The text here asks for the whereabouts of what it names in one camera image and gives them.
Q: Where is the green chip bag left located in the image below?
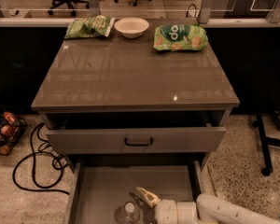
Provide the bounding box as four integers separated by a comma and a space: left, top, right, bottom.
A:
64, 15, 115, 39

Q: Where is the black stand leg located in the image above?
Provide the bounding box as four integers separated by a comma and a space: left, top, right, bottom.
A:
253, 114, 280, 176

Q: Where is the green snack bag right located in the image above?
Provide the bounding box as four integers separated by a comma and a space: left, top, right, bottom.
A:
153, 24, 208, 51

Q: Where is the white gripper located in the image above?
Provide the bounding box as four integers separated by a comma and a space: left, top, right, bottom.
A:
136, 187, 199, 224

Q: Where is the grey drawer cabinet counter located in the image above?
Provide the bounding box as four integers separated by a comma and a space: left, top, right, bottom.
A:
32, 20, 239, 167

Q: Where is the clear plastic water bottle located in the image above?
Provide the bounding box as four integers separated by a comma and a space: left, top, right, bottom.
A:
115, 202, 140, 224

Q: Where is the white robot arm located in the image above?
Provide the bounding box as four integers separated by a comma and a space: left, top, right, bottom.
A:
136, 187, 280, 224

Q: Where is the black drawer handle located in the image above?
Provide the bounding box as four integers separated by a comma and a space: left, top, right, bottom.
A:
124, 137, 154, 147

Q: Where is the grey top drawer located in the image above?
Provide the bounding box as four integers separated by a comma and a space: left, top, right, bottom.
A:
45, 110, 227, 156

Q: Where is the grey open middle drawer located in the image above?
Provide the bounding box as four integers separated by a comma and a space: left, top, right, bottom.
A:
65, 161, 204, 224

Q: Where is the white paper bowl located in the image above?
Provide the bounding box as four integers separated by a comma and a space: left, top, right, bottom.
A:
115, 18, 149, 38

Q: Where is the black wire basket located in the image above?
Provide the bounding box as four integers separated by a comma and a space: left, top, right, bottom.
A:
0, 111, 27, 156

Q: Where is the black floor cable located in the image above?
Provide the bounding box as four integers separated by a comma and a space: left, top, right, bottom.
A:
11, 122, 71, 196

